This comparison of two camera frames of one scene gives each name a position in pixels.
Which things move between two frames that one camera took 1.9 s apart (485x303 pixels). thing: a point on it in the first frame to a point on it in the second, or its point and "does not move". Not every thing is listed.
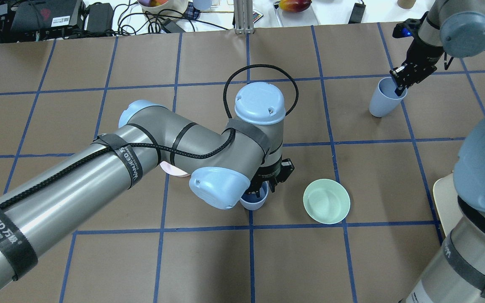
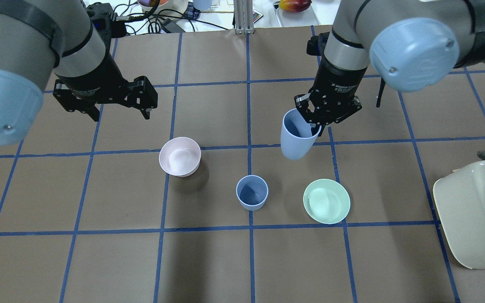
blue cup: [251, 201] does not move
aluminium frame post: [243, 17] does not move
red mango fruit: [295, 6] does not move
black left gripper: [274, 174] to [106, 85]
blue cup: [385, 100] to [296, 139]
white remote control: [256, 15] does not move
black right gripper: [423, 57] to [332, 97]
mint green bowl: [326, 201] does not move
